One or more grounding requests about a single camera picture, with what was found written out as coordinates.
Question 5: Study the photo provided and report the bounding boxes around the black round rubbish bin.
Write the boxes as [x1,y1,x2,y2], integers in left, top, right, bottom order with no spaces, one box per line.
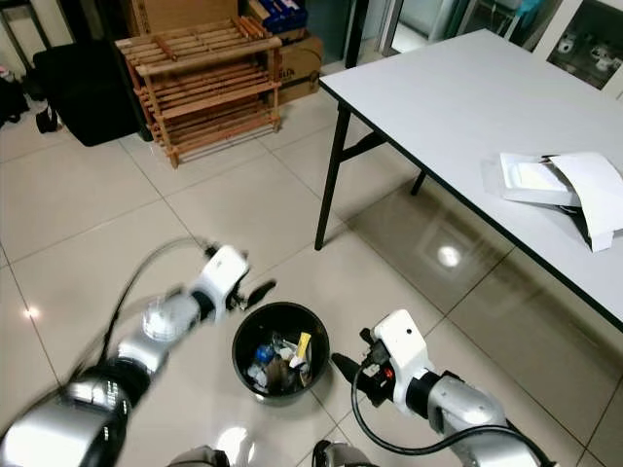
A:
[232,302,331,398]

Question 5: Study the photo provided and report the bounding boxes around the brown crumpled trash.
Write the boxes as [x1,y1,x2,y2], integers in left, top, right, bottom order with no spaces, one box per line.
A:
[273,350,299,390]

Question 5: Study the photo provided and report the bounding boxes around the yellow wrapper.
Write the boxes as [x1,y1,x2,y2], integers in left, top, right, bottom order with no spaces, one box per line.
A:
[295,332,312,369]

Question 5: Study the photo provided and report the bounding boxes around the plastic bottle with blue cap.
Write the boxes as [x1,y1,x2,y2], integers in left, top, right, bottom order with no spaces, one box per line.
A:
[248,342,275,388]

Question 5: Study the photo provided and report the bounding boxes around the grey right robot leg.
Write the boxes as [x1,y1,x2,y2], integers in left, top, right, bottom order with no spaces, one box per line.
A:
[311,440,373,467]

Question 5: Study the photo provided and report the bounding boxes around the grey robot leg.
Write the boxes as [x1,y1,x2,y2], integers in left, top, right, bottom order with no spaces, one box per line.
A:
[311,440,373,467]
[168,445,231,467]

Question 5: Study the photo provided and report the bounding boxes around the grey left robot leg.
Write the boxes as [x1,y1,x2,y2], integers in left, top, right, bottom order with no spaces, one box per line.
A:
[168,445,231,467]

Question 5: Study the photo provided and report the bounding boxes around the printed brown cardboard box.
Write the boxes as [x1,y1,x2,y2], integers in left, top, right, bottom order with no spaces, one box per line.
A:
[276,33,325,106]

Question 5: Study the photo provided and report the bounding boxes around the wooden slatted shoe rack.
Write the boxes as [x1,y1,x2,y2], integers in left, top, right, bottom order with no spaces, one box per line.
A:
[114,17,284,169]

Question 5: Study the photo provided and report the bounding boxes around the large black bag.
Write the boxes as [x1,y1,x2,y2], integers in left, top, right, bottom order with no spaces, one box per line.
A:
[32,39,149,148]

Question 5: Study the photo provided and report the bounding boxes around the white folding table black legs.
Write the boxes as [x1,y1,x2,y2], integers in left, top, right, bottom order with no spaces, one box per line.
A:
[313,28,623,334]

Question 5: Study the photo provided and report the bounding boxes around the black metal shelf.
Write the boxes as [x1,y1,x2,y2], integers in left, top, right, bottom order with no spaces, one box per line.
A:
[345,0,370,70]

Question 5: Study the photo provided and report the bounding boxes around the blue box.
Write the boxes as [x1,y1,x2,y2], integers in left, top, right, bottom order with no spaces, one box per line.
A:
[245,0,309,36]

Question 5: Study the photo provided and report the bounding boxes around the plain brown cardboard box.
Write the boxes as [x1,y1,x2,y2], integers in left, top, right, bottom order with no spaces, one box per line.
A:
[126,0,240,38]

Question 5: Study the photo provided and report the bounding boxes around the small black bag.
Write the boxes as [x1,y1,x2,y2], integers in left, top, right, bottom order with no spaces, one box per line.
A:
[0,72,31,129]

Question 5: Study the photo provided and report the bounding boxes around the white framed glass cabinet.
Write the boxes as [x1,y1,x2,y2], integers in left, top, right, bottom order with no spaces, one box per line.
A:
[535,0,623,94]

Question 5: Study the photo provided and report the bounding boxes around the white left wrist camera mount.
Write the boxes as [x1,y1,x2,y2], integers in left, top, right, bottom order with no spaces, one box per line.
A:
[193,244,249,310]

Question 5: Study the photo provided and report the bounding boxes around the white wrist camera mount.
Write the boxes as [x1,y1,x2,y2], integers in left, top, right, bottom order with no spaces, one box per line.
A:
[193,244,249,310]
[372,309,429,415]

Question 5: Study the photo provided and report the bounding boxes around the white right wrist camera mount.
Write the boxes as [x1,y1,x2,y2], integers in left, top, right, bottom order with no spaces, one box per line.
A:
[372,309,429,415]

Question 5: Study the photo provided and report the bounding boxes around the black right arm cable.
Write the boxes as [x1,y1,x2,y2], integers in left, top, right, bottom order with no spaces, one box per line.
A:
[349,362,548,459]

